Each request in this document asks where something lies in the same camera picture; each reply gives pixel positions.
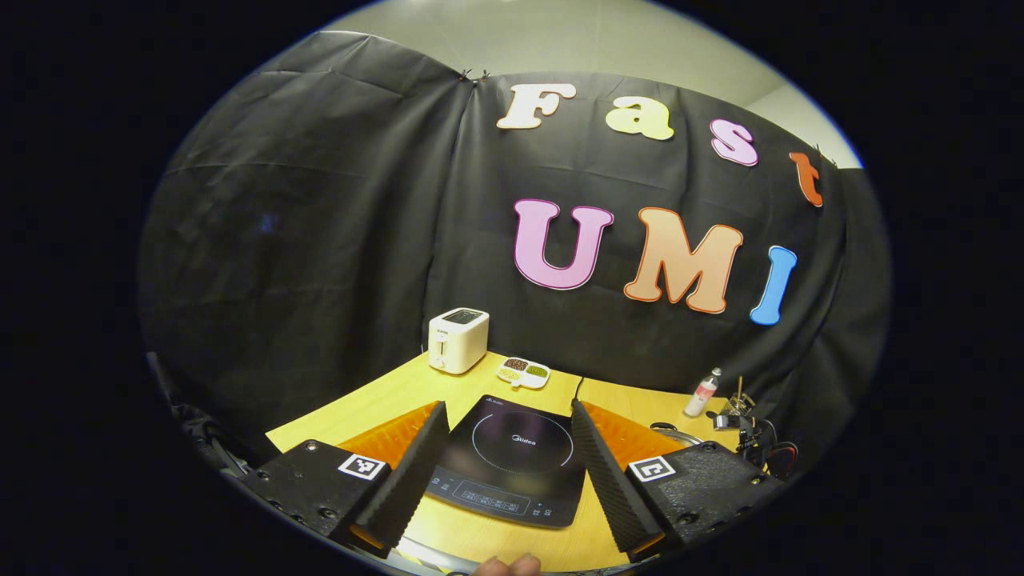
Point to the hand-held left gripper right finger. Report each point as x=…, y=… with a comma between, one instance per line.
x=608, y=488

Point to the wooden stick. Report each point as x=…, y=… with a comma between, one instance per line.
x=740, y=392

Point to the white divided dish of beans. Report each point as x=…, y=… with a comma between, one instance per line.
x=523, y=373

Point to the clear bottle with pink label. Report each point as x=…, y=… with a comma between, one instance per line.
x=702, y=396

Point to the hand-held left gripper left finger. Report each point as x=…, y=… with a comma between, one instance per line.
x=404, y=488

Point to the black induction cooktop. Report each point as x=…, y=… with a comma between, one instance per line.
x=512, y=464

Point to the clear glass jar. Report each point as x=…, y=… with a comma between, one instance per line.
x=732, y=418

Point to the white toaster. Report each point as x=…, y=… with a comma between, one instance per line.
x=458, y=340

